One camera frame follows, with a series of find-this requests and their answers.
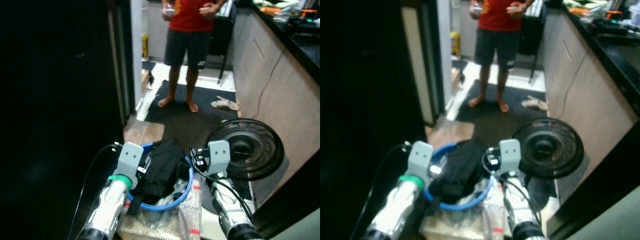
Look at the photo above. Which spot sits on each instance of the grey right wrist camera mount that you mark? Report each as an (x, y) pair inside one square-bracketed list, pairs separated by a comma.
[(510, 152), (219, 154)]

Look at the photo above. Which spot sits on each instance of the black round fan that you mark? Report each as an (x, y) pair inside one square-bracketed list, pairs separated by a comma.
[(550, 147), (250, 150)]

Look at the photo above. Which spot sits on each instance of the yellow object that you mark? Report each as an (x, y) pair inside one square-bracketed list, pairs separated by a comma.
[(145, 46), (455, 44)]

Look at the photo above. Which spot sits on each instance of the black garment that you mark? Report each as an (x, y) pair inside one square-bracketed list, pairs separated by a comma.
[(460, 167), (162, 167)]

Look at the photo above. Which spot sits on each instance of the dark tall door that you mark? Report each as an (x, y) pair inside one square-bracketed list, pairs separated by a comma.
[(370, 90), (55, 100)]

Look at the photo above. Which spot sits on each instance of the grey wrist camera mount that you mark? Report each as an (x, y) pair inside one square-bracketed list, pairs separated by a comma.
[(219, 154), (420, 155), (130, 155), (510, 152)]

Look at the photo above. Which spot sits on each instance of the clear plastic wrapped box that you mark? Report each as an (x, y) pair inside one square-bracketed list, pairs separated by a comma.
[(492, 217), (192, 210)]

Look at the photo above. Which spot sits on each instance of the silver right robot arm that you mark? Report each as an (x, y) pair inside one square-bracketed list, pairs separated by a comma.
[(231, 207), (520, 210)]

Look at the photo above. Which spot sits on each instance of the blue rimmed laundry basket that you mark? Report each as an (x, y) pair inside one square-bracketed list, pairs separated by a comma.
[(480, 197), (186, 192)]

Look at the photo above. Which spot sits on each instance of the black chair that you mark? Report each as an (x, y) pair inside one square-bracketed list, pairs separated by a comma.
[(532, 40), (222, 40)]

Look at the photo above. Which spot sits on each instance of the black floor mat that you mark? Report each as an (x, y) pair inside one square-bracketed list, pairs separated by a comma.
[(192, 122), (495, 122)]

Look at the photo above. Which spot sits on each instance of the person in red shirt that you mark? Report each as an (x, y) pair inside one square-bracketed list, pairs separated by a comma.
[(496, 20), (189, 20)]

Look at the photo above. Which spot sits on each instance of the pale slipper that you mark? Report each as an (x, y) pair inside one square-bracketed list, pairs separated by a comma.
[(218, 104), (233, 105), (528, 103), (542, 105)]

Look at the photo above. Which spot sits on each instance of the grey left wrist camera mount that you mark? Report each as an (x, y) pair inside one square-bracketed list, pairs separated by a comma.
[(420, 155), (130, 155)]

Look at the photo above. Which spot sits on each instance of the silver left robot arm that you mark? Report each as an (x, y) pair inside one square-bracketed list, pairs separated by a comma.
[(397, 210), (109, 207)]

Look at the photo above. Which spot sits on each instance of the beige cabinet with black counter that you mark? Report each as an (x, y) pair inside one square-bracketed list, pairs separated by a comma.
[(280, 85), (585, 90)]

